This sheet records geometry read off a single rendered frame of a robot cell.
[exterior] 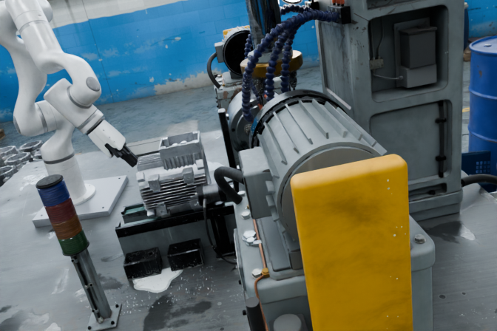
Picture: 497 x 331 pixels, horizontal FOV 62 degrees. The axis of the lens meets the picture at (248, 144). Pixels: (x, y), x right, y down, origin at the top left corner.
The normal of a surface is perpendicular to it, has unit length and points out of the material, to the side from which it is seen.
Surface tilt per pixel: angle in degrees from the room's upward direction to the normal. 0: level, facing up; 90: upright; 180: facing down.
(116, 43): 90
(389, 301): 90
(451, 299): 0
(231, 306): 0
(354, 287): 90
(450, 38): 90
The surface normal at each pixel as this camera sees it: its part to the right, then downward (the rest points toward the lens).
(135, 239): 0.11, 0.36
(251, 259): -0.18, -0.91
